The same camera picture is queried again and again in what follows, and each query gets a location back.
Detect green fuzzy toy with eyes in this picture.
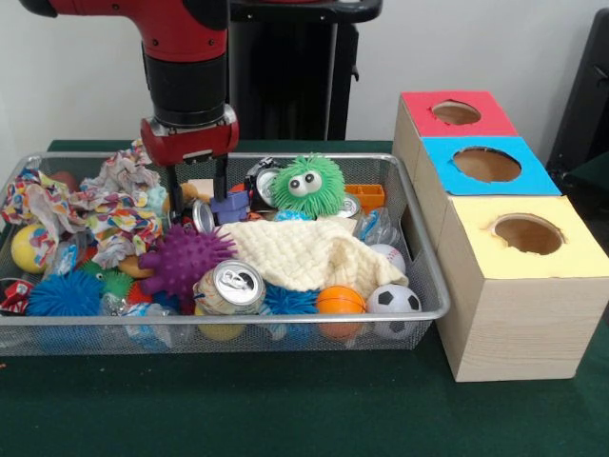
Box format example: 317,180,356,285
270,152,346,214

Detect colourful patterned cloth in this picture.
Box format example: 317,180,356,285
0,138,165,269

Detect black silver drink can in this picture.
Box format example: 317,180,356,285
188,198,219,236

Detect clear mesh bin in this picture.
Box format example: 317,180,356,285
0,152,452,357

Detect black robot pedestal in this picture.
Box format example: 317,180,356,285
225,0,386,142

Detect black chair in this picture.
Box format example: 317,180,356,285
547,8,609,191

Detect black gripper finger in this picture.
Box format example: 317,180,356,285
169,164,184,225
215,156,229,199

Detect small orange basketball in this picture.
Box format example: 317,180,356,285
316,285,367,340

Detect cream knitted cloth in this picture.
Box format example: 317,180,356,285
217,218,410,292

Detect purple spiky ball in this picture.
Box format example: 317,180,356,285
139,225,237,300

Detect wooden box with three holes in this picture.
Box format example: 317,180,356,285
392,90,609,383

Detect small soccer ball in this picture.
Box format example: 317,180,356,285
366,283,423,341

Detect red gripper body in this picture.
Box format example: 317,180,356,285
141,105,240,168

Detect yellow ball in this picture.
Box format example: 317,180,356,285
10,224,49,275

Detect blue spiky ball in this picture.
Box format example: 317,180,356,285
26,270,106,319

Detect orange toy block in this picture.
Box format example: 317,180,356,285
344,183,387,214

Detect crushed silver can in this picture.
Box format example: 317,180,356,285
194,259,267,317

